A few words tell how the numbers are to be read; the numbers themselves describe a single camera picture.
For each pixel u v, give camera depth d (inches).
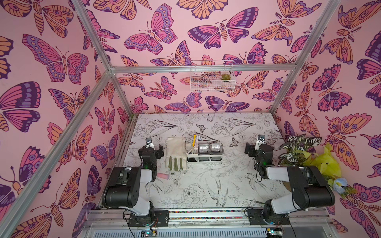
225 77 36.3
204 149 38.6
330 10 27.4
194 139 36.6
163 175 33.8
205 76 38.5
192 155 33.8
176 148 39.4
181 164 36.3
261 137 31.5
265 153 27.8
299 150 29.1
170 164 36.2
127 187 17.8
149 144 31.2
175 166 35.6
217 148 38.3
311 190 17.5
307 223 28.7
